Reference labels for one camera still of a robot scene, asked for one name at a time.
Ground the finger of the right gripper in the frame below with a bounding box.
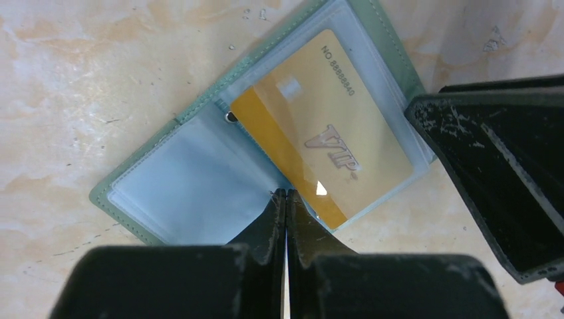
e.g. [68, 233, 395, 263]
[439, 74, 563, 93]
[405, 89, 563, 284]

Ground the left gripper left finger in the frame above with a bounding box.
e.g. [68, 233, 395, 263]
[51, 189, 287, 318]

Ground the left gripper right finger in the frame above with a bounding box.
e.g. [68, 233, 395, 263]
[286, 189, 508, 318]

